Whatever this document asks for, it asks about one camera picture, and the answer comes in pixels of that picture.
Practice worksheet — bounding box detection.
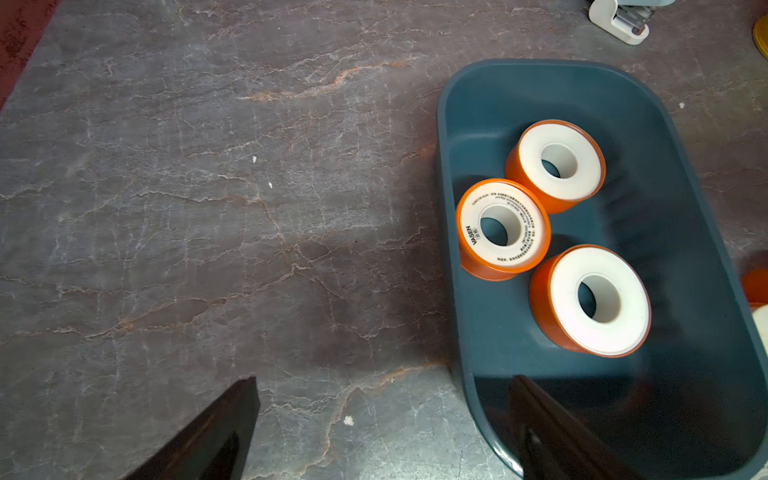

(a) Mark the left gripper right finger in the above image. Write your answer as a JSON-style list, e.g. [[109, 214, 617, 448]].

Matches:
[[509, 375, 640, 479]]

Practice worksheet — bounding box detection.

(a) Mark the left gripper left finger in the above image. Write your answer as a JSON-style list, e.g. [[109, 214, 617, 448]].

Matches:
[[128, 376, 260, 479]]

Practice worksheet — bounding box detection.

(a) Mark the teal storage box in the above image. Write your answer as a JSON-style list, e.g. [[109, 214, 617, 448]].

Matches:
[[436, 59, 767, 479]]

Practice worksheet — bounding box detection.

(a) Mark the orange sealing tape roll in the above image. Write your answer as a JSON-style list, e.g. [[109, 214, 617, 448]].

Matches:
[[504, 119, 606, 215], [529, 244, 652, 358], [456, 178, 552, 282], [741, 268, 768, 304]]

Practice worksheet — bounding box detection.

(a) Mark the yellow tape roll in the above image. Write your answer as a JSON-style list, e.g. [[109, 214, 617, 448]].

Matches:
[[749, 302, 768, 351]]

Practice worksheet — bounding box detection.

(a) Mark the black white stapler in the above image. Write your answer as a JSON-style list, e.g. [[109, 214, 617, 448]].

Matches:
[[588, 0, 675, 46]]

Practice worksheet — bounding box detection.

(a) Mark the yellow pen cup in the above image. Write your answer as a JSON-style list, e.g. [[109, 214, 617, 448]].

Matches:
[[752, 15, 768, 58]]

